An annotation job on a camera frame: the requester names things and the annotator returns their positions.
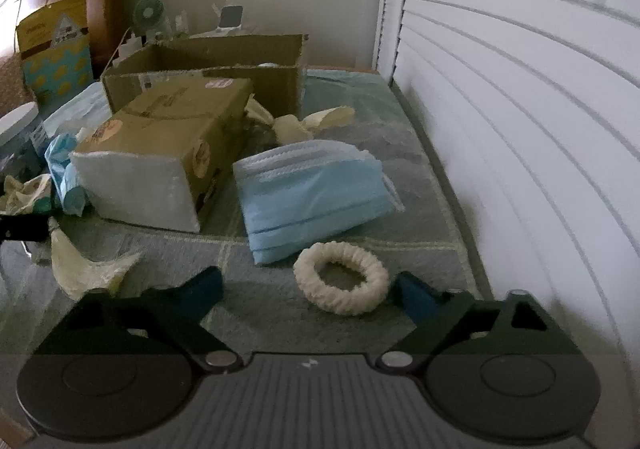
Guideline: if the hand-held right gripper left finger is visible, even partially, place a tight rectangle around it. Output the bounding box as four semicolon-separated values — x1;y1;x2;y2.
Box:
32;267;239;376

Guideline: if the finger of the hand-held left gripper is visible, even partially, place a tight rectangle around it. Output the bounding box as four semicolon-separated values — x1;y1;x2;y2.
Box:
0;215;52;243

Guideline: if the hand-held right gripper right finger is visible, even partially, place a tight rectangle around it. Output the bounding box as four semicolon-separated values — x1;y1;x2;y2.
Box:
376;271;584;376

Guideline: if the white fluffy scrunchie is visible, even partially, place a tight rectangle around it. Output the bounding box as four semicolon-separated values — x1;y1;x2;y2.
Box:
293;239;391;317

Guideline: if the stack of blue face masks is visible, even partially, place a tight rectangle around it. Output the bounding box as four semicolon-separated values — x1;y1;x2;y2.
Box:
232;138;407;266

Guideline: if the brown tissue pack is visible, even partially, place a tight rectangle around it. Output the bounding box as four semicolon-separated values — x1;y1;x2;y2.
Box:
69;77;254;233

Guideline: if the cream knotted cloth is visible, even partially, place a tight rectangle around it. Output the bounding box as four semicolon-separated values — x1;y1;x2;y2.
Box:
248;98;357;144

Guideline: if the cardboard box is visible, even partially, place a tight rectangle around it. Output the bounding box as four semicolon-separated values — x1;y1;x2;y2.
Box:
101;33;310;118

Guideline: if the patterned crumpled cloth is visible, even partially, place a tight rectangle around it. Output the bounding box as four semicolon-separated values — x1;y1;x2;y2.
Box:
0;173;53;216

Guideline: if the crumpled blue face mask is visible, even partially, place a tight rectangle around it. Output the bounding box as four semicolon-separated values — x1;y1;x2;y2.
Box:
44;133;90;218

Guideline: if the cream crumpled cloth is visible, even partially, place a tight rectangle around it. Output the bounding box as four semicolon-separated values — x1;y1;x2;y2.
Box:
48;221;144;301

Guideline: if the white lidded jar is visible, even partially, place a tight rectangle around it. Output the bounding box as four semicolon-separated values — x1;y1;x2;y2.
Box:
0;103;45;160

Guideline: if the light blue towel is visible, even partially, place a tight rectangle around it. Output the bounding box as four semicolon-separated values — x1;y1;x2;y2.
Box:
41;82;112;136

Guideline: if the yellow and blue bag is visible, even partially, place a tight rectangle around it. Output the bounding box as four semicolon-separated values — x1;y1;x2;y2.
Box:
16;0;95;102

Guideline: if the white louvred wardrobe door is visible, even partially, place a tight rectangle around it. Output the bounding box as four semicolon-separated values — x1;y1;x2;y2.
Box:
372;0;640;360

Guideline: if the small green desk fan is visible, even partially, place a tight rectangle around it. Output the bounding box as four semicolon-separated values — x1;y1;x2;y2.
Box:
131;0;167;40

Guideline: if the white stand with screen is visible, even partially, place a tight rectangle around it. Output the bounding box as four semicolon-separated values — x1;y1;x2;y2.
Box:
212;3;246;34

